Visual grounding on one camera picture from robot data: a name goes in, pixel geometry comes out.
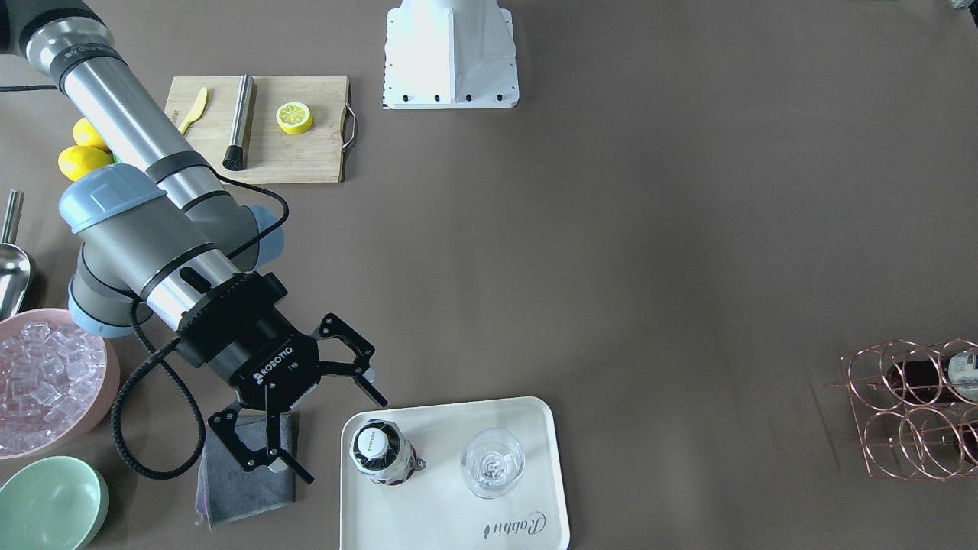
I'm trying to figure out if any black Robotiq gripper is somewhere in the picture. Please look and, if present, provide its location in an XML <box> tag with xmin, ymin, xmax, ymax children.
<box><xmin>177</xmin><ymin>270</ymin><xmax>389</xmax><ymax>486</ymax></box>

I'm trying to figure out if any tea bottle white cap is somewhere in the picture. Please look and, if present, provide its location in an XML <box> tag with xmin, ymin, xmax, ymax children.
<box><xmin>349</xmin><ymin>419</ymin><xmax>427</xmax><ymax>485</ymax></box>

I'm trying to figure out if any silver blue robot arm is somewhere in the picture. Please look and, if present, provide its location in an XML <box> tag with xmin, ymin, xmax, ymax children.
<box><xmin>2</xmin><ymin>1</ymin><xmax>387</xmax><ymax>484</ymax></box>

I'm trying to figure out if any grey folded cloth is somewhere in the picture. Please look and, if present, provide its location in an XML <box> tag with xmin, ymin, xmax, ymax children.
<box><xmin>195</xmin><ymin>434</ymin><xmax>296</xmax><ymax>530</ymax></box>

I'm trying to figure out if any white rabbit serving tray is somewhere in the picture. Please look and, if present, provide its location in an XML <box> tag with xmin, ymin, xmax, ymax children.
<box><xmin>339</xmin><ymin>396</ymin><xmax>572</xmax><ymax>549</ymax></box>

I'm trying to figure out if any pink bowl of ice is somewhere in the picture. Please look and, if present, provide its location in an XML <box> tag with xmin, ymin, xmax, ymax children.
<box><xmin>1</xmin><ymin>309</ymin><xmax>120</xmax><ymax>460</ymax></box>

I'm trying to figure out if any steel muddler black tip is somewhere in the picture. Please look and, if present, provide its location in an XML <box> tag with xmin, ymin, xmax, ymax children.
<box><xmin>222</xmin><ymin>74</ymin><xmax>255</xmax><ymax>171</ymax></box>

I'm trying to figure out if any clear wine glass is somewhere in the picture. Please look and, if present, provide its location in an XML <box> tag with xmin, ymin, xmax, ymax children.
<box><xmin>460</xmin><ymin>428</ymin><xmax>526</xmax><ymax>499</ymax></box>

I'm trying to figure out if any wooden cutting board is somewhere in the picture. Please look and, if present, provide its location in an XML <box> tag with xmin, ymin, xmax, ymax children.
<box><xmin>164</xmin><ymin>76</ymin><xmax>355</xmax><ymax>185</ymax></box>

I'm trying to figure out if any green bowl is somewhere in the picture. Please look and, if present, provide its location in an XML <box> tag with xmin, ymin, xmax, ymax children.
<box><xmin>1</xmin><ymin>456</ymin><xmax>109</xmax><ymax>549</ymax></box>

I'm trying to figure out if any half lemon slice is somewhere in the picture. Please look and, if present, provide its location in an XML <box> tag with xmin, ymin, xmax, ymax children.
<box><xmin>275</xmin><ymin>102</ymin><xmax>314</xmax><ymax>135</ymax></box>

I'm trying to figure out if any yellow plastic knife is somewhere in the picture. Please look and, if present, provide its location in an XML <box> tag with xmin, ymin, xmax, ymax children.
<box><xmin>177</xmin><ymin>87</ymin><xmax>209</xmax><ymax>135</ymax></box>

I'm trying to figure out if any metal ice scoop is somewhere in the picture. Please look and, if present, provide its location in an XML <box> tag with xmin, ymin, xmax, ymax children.
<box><xmin>1</xmin><ymin>190</ymin><xmax>34</xmax><ymax>320</ymax></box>

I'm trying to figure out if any yellow lemon near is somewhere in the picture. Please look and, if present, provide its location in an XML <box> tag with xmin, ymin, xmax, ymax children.
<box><xmin>58</xmin><ymin>145</ymin><xmax>113</xmax><ymax>182</ymax></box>

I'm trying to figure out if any yellow lemon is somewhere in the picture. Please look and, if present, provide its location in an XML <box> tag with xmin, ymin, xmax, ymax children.
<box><xmin>71</xmin><ymin>118</ymin><xmax>111</xmax><ymax>153</ymax></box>
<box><xmin>58</xmin><ymin>145</ymin><xmax>113</xmax><ymax>182</ymax></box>

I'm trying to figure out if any yellow lemon far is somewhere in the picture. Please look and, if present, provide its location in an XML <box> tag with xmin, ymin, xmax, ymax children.
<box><xmin>71</xmin><ymin>118</ymin><xmax>111</xmax><ymax>153</ymax></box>

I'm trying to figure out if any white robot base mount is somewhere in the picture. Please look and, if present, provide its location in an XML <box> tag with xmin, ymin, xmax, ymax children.
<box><xmin>382</xmin><ymin>1</ymin><xmax>520</xmax><ymax>109</ymax></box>

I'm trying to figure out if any copper wire bottle rack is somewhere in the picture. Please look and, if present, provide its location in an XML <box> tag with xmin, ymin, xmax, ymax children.
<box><xmin>828</xmin><ymin>340</ymin><xmax>977</xmax><ymax>483</ymax></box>

